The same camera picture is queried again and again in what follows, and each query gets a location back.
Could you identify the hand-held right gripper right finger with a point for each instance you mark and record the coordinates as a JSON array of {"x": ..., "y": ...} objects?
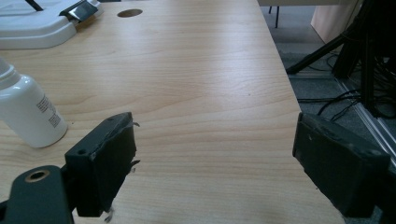
[{"x": 339, "y": 168}]

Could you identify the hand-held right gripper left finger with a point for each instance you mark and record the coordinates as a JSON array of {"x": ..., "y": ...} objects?
[{"x": 102, "y": 165}]

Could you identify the white plastic bottle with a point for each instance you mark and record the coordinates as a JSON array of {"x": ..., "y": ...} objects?
[{"x": 26, "y": 109}]

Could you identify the black tripod stand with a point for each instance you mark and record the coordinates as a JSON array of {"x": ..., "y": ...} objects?
[{"x": 351, "y": 40}]

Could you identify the light wooden cabinet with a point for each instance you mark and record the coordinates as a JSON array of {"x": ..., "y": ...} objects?
[{"x": 334, "y": 18}]

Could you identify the white tray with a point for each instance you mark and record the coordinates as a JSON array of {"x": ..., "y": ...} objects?
[{"x": 37, "y": 23}]

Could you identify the black chair leg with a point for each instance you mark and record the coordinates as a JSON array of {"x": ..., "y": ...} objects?
[{"x": 276, "y": 16}]

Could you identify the metal floor rail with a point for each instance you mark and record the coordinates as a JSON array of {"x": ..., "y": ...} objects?
[{"x": 367, "y": 115}]

